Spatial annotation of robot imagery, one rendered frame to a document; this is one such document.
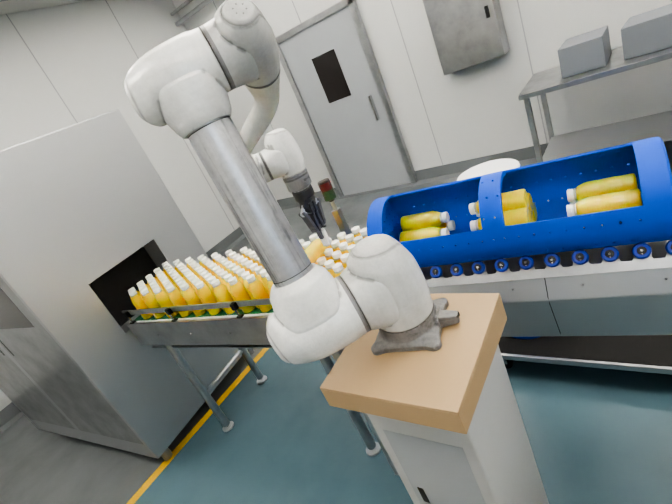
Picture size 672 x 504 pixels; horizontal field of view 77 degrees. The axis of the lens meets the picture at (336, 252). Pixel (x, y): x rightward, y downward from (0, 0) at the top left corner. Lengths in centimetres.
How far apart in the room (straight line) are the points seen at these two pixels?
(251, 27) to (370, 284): 57
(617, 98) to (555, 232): 354
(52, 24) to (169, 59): 517
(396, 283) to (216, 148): 48
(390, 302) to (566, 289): 68
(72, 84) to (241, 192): 504
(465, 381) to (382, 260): 31
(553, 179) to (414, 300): 76
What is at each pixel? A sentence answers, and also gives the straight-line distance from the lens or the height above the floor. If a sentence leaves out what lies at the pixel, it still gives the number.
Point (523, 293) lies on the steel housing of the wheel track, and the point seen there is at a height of 87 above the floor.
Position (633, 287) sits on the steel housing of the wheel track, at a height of 86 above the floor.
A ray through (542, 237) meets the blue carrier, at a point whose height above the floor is 107.
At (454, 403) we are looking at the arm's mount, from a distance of 94.
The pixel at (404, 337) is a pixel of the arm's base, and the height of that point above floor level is 111.
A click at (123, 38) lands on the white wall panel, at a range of 640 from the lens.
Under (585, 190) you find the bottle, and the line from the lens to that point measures 149.
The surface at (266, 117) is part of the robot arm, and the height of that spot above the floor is 168.
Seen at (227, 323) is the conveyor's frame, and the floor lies 87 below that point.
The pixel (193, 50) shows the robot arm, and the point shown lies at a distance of 94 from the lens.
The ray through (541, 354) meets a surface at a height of 15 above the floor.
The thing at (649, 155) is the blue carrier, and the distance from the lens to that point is 137.
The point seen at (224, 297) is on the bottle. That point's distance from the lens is 208.
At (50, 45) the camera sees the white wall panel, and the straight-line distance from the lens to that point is 597.
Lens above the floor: 175
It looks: 23 degrees down
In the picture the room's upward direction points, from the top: 25 degrees counter-clockwise
